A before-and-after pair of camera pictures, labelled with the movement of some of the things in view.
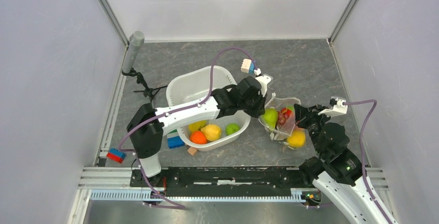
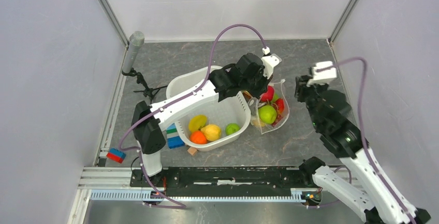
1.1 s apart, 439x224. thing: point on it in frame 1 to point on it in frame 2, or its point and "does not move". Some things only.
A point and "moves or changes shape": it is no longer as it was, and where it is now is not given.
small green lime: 231,128 does not move
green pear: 270,117 to 275,97
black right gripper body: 310,120 to 305,93
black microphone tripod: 149,92 does not move
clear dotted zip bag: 278,118 moves or changes shape
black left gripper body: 253,107 to 256,86
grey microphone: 136,39 does not move
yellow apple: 297,137 to 258,122
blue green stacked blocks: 174,140 does not move
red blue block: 116,154 does not move
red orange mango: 286,110 to 280,104
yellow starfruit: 196,125 does not move
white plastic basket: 189,86 does not move
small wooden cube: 192,150 does not move
